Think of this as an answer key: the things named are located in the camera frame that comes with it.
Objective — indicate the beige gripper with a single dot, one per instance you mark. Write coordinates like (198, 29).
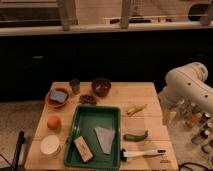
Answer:
(168, 111)

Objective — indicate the yellow banana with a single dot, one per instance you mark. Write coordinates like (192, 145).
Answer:
(134, 109)

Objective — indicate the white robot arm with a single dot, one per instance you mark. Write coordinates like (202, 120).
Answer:
(186, 83)

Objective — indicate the dark metal cup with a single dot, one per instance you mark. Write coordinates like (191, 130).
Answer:
(75, 86)

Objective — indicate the white paper cup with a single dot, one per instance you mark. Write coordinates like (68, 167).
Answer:
(50, 145)

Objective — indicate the green chili pepper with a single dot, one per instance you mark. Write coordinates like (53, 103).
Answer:
(135, 138)

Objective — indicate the grey folded cloth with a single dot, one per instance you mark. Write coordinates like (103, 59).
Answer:
(105, 137)

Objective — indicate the dark maroon bowl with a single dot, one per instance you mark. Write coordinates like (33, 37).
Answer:
(101, 86)

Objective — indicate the small brown dish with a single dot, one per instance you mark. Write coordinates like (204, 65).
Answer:
(87, 99)

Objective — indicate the green plastic tray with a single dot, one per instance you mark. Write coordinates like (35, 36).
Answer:
(86, 118)

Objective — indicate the wooden block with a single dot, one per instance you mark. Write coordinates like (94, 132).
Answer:
(83, 149)

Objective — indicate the blue sponge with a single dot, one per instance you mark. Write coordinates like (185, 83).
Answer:
(58, 96)

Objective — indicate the orange fruit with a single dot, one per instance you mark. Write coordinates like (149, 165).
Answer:
(54, 122)

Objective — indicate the orange bowl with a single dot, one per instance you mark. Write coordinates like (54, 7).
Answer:
(53, 104)

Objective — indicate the black stand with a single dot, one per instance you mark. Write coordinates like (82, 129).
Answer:
(20, 142)

